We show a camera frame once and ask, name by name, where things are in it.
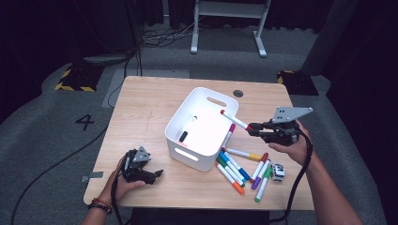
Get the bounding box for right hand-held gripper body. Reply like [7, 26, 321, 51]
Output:
[264, 106, 314, 147]

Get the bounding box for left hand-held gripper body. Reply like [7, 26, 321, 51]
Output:
[122, 145, 157, 184]

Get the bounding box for vermilion cap marker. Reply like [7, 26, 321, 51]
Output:
[250, 152, 269, 184]

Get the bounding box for yellow cap marker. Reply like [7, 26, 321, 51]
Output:
[223, 147, 263, 162]

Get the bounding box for red cap marker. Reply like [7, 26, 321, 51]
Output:
[220, 109, 253, 131]

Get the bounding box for magenta cap marker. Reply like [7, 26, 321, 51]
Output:
[221, 123, 237, 152]

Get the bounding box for small white toy car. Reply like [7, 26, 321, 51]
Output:
[269, 162, 286, 183]

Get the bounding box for dark blue cap marker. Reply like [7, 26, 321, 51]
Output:
[220, 149, 252, 182]

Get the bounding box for dark green cap marker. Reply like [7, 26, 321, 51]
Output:
[216, 156, 247, 188]

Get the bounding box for purple cap marker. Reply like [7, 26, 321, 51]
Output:
[251, 158, 272, 191]

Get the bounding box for white plastic bin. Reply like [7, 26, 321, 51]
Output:
[164, 86, 239, 173]

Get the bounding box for person's right hand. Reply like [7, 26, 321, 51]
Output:
[268, 120, 314, 167]

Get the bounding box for person's left hand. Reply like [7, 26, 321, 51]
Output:
[100, 154, 146, 205]

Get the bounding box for grey tape piece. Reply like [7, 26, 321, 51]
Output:
[81, 171, 104, 183]

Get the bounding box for person's black pants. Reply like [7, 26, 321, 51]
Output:
[130, 207, 270, 225]

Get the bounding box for black stand pole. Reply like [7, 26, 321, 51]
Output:
[124, 0, 144, 78]

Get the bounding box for grey flat stand base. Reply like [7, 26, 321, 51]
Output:
[83, 53, 135, 67]

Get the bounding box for left hand-held gripper cable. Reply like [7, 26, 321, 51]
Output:
[111, 156, 130, 225]

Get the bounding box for hand-held gripper cable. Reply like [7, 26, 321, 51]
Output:
[111, 156, 130, 225]
[268, 129, 314, 224]

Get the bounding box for red cord bracelet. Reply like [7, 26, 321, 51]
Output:
[91, 197, 114, 208]

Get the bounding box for right hand-held gripper cable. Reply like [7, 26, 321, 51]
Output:
[268, 129, 314, 224]

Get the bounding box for dark beaded bracelet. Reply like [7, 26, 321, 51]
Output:
[87, 202, 113, 216]

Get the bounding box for black yellow striped base plate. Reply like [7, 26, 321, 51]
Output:
[276, 69, 319, 97]
[54, 64, 105, 93]

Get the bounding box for thin black looped cable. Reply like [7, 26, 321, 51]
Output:
[107, 46, 139, 109]

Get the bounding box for long black floor cable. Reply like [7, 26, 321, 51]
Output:
[9, 125, 110, 225]

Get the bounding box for grey slanted post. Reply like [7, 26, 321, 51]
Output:
[299, 0, 360, 77]

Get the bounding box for white metal desk frame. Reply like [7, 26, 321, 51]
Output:
[190, 0, 272, 58]

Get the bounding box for bundle of floor cables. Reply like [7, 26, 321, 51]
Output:
[139, 15, 201, 50]

